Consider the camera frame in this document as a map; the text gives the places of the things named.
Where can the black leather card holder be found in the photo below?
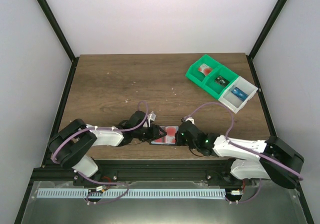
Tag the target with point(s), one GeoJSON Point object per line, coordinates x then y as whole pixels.
{"type": "Point", "coordinates": [165, 136]}

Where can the red white card in bin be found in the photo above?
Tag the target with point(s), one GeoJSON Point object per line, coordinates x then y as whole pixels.
{"type": "Point", "coordinates": [205, 69]}

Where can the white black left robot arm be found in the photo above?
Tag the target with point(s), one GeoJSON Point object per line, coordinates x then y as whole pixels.
{"type": "Point", "coordinates": [69, 147]}

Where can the blue card in bin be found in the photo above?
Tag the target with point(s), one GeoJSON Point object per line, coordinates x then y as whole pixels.
{"type": "Point", "coordinates": [239, 93]}

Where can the dark green card in bin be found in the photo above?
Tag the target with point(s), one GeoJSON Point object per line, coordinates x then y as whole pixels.
{"type": "Point", "coordinates": [222, 81]}

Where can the black frame post right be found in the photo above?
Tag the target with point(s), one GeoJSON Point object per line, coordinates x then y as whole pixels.
{"type": "Point", "coordinates": [267, 27]}

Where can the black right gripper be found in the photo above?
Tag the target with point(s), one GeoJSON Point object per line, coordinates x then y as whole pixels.
{"type": "Point", "coordinates": [180, 134]}

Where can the black frame post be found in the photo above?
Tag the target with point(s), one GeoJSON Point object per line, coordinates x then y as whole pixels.
{"type": "Point", "coordinates": [56, 28]}
{"type": "Point", "coordinates": [267, 27]}

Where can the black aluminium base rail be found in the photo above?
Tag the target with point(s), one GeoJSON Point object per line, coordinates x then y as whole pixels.
{"type": "Point", "coordinates": [212, 171]}

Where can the red credit card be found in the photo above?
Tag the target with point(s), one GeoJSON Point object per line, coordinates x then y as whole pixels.
{"type": "Point", "coordinates": [168, 135]}

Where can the green plastic bin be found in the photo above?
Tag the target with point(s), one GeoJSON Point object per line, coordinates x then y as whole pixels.
{"type": "Point", "coordinates": [215, 89]}
{"type": "Point", "coordinates": [197, 77]}

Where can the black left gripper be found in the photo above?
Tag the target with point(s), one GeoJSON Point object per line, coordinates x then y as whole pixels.
{"type": "Point", "coordinates": [152, 132]}

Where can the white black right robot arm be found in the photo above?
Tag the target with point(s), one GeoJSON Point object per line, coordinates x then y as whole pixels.
{"type": "Point", "coordinates": [271, 159]}

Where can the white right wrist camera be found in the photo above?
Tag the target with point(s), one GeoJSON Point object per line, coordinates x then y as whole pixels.
{"type": "Point", "coordinates": [186, 119]}

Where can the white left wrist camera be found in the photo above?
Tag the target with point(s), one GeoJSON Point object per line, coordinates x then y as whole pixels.
{"type": "Point", "coordinates": [150, 118]}

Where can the black frame post left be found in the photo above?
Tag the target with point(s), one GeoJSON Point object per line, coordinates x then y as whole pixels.
{"type": "Point", "coordinates": [56, 28]}

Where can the white plastic bin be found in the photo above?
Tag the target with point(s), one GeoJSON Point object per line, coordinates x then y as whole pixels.
{"type": "Point", "coordinates": [233, 102]}

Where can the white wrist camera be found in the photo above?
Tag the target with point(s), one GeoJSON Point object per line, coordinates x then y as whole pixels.
{"type": "Point", "coordinates": [150, 118]}
{"type": "Point", "coordinates": [186, 119]}

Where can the white slotted cable duct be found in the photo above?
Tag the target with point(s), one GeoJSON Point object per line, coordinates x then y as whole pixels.
{"type": "Point", "coordinates": [190, 193]}

